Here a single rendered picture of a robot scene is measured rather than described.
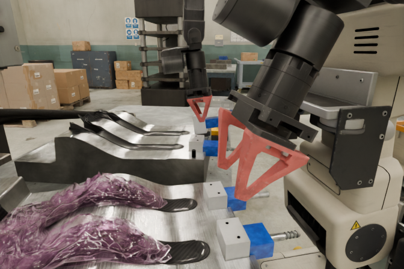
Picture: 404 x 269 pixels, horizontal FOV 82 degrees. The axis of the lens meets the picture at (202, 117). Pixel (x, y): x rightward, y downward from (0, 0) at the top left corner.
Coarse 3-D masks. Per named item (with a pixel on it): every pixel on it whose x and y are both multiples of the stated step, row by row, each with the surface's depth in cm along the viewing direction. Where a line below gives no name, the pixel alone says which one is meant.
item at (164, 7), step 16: (144, 0) 410; (160, 0) 406; (176, 0) 402; (144, 16) 417; (160, 16) 413; (176, 16) 410; (144, 32) 428; (160, 32) 424; (176, 32) 420; (144, 48) 436; (160, 48) 432; (144, 64) 445; (160, 64) 440; (144, 80) 454; (160, 80) 449; (176, 80) 444; (144, 96) 460; (160, 96) 455; (176, 96) 450
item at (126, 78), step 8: (120, 64) 683; (128, 64) 689; (120, 72) 691; (128, 72) 687; (136, 72) 683; (120, 80) 697; (128, 80) 699; (136, 80) 689; (120, 88) 703; (128, 88) 699; (136, 88) 697
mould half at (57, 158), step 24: (96, 120) 70; (48, 144) 71; (72, 144) 57; (96, 144) 57; (24, 168) 61; (48, 168) 60; (72, 168) 59; (96, 168) 58; (120, 168) 57; (144, 168) 57; (168, 168) 56; (192, 168) 55
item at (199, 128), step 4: (192, 116) 68; (196, 116) 68; (216, 116) 71; (196, 120) 68; (208, 120) 68; (212, 120) 68; (216, 120) 68; (196, 124) 68; (200, 124) 68; (204, 124) 68; (208, 124) 68; (212, 124) 68; (216, 124) 68; (196, 128) 69; (200, 128) 68; (204, 128) 68; (196, 132) 69; (200, 132) 69; (204, 132) 68
